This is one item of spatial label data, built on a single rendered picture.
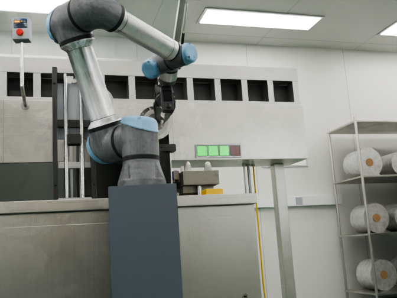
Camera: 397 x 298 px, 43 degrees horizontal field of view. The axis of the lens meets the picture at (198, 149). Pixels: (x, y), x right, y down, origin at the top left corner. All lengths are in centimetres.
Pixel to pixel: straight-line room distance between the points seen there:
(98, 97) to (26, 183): 88
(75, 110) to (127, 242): 76
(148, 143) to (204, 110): 110
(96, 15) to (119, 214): 61
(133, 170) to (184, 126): 108
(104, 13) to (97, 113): 32
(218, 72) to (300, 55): 314
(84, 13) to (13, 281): 90
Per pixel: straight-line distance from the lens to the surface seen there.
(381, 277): 524
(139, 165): 154
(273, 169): 289
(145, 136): 156
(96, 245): 184
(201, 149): 257
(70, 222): 184
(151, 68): 190
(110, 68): 261
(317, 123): 564
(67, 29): 169
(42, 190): 245
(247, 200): 195
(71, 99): 209
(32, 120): 250
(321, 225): 547
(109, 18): 164
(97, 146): 168
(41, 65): 259
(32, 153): 247
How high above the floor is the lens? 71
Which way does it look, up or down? 11 degrees up
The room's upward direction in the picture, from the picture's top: 4 degrees counter-clockwise
